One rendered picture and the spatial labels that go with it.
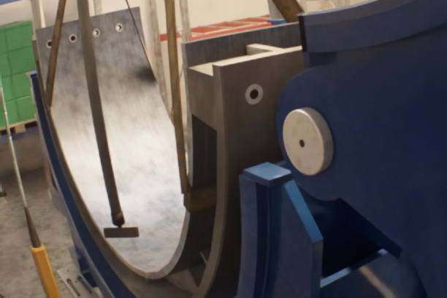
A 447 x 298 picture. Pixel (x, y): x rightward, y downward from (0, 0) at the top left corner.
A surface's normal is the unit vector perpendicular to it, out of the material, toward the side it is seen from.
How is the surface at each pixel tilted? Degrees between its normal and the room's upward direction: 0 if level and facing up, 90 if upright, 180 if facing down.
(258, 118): 99
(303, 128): 90
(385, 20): 90
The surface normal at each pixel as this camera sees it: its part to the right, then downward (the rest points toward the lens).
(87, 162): 0.27, -0.57
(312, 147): -0.85, 0.23
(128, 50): 0.45, -0.09
